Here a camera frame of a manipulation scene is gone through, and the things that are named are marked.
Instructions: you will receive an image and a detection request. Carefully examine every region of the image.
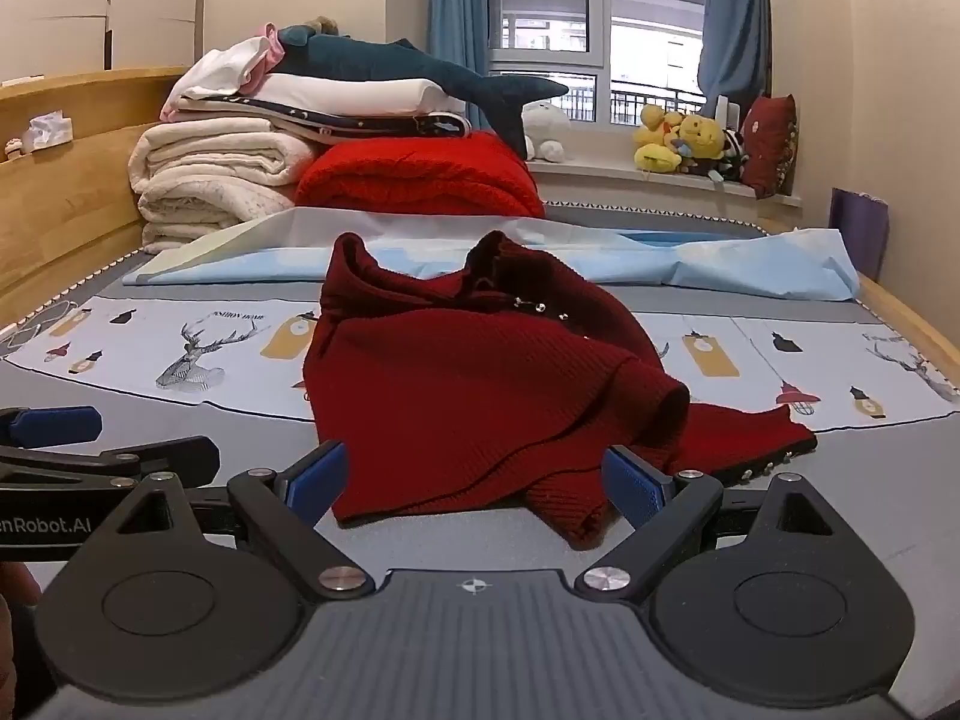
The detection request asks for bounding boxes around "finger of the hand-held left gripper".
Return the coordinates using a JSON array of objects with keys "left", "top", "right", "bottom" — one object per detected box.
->
[
  {"left": 0, "top": 435, "right": 220, "bottom": 492},
  {"left": 0, "top": 405, "right": 102, "bottom": 447}
]

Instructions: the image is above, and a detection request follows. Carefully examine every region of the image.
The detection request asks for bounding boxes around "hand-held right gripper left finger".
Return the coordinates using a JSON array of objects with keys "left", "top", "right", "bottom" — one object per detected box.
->
[{"left": 112, "top": 441, "right": 376, "bottom": 601}]

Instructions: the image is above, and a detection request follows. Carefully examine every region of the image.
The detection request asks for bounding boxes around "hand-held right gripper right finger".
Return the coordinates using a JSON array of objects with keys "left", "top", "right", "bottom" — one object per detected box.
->
[{"left": 574, "top": 446, "right": 837, "bottom": 605}]

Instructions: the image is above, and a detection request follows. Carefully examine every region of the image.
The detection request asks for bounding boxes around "dark red knitted sweater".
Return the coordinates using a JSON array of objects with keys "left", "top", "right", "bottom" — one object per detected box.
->
[{"left": 302, "top": 231, "right": 818, "bottom": 552}]

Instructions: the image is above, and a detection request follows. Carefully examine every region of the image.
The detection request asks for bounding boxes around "grey mattress cover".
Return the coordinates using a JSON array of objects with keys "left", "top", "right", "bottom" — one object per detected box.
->
[{"left": 0, "top": 247, "right": 960, "bottom": 691}]

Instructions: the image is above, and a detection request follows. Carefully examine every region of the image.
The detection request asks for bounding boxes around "deer printed bed sheet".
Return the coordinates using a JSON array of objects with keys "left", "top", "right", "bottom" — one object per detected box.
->
[{"left": 0, "top": 292, "right": 960, "bottom": 436}]

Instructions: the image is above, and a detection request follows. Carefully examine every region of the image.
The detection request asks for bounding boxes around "light blue sheet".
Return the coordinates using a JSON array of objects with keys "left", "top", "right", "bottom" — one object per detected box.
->
[{"left": 121, "top": 206, "right": 862, "bottom": 305}]

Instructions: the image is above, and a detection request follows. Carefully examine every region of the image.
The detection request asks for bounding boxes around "tissue box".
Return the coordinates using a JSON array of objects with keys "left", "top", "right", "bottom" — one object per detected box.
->
[{"left": 26, "top": 111, "right": 74, "bottom": 151}]

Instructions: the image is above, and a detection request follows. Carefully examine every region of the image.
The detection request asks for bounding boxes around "cream folded blanket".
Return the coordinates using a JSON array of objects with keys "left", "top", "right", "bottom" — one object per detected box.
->
[{"left": 127, "top": 120, "right": 323, "bottom": 254}]

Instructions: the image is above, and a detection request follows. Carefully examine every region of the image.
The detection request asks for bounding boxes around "white window sill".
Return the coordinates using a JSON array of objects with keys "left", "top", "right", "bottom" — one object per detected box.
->
[{"left": 525, "top": 156, "right": 805, "bottom": 227}]

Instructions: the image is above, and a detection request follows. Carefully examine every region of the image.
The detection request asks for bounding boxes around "red knitted folded blanket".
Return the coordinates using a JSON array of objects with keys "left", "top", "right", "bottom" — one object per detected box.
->
[{"left": 295, "top": 131, "right": 547, "bottom": 220}]

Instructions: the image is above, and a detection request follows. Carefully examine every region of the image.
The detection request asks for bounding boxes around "purple bag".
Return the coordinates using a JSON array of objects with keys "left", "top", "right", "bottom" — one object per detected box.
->
[{"left": 830, "top": 187, "right": 891, "bottom": 282}]

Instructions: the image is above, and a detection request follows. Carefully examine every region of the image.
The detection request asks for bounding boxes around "black and white striped plush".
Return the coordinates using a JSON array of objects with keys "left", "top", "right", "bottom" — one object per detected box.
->
[{"left": 707, "top": 131, "right": 752, "bottom": 182}]

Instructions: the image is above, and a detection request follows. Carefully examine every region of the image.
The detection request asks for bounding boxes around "yellow plush toy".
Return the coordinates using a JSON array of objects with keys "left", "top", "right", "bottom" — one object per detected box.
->
[
  {"left": 634, "top": 105, "right": 683, "bottom": 175},
  {"left": 671, "top": 114, "right": 725, "bottom": 163}
]

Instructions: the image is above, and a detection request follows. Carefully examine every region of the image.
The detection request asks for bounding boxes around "dark red cushion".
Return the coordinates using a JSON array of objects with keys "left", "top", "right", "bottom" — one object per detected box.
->
[{"left": 741, "top": 94, "right": 797, "bottom": 200}]

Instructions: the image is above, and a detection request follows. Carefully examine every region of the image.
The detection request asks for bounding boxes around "white seal plush toy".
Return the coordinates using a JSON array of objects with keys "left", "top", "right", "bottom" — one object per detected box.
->
[{"left": 521, "top": 101, "right": 569, "bottom": 164}]

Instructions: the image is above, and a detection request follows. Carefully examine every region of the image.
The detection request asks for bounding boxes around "white quilt with navy trim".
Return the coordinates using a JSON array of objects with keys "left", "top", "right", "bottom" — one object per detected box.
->
[{"left": 160, "top": 75, "right": 473, "bottom": 142}]

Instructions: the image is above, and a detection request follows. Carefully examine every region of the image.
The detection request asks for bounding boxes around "black balcony railing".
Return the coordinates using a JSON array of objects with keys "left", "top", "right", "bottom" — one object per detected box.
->
[{"left": 566, "top": 86, "right": 706, "bottom": 125}]

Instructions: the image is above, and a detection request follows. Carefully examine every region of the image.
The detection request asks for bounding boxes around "white folded cloth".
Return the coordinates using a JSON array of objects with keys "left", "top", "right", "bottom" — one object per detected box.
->
[{"left": 178, "top": 36, "right": 272, "bottom": 100}]

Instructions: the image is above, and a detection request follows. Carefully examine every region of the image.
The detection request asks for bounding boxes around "blue shark plush toy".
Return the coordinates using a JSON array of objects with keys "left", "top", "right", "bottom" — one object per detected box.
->
[{"left": 276, "top": 25, "right": 571, "bottom": 160}]

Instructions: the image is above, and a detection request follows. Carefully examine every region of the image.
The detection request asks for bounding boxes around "pink cloth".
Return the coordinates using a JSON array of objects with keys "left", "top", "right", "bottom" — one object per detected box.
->
[{"left": 251, "top": 24, "right": 290, "bottom": 87}]

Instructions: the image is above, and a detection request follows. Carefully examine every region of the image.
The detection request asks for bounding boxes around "window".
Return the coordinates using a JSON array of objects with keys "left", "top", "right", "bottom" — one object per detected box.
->
[{"left": 487, "top": 0, "right": 710, "bottom": 125}]

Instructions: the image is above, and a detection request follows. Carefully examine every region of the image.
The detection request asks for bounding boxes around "blue curtain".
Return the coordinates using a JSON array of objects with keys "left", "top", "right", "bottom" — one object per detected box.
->
[
  {"left": 427, "top": 0, "right": 494, "bottom": 91},
  {"left": 697, "top": 0, "right": 773, "bottom": 117}
]

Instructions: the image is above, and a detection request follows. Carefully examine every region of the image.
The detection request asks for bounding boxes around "wooden bed frame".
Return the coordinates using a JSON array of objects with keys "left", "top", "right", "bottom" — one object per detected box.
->
[{"left": 0, "top": 67, "right": 960, "bottom": 398}]

